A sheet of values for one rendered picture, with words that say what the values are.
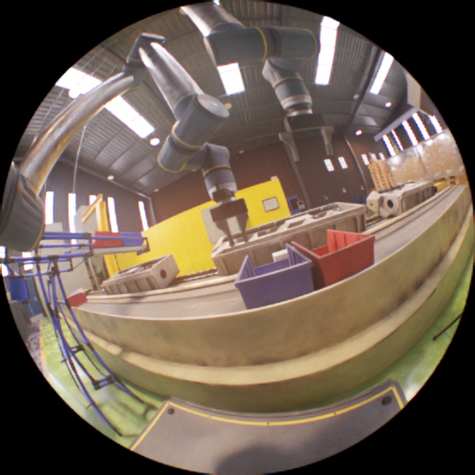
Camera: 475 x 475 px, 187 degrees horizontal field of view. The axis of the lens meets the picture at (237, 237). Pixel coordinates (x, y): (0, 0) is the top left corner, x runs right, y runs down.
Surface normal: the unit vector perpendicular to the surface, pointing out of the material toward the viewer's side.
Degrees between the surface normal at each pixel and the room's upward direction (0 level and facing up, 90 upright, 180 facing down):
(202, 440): 0
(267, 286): 92
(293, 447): 0
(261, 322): 91
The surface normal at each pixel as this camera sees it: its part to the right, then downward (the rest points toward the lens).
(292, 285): -0.14, 0.12
